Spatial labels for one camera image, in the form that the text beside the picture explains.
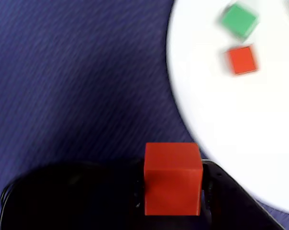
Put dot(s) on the green cube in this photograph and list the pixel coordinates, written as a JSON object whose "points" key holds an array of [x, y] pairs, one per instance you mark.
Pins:
{"points": [[239, 20]]}

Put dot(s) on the white round plate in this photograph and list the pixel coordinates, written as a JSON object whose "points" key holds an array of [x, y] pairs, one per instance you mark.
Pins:
{"points": [[242, 119]]}

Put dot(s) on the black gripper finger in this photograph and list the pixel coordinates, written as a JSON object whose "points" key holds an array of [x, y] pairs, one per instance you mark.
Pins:
{"points": [[230, 210], [120, 203]]}

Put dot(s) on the blue woven tablecloth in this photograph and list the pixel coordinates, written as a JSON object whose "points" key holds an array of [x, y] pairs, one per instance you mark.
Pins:
{"points": [[63, 72]]}

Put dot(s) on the black metal bucket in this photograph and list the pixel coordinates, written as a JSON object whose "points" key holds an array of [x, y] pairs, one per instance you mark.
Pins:
{"points": [[51, 203]]}

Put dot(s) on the red cube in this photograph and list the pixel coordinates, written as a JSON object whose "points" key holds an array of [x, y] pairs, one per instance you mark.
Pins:
{"points": [[242, 60], [173, 179]]}

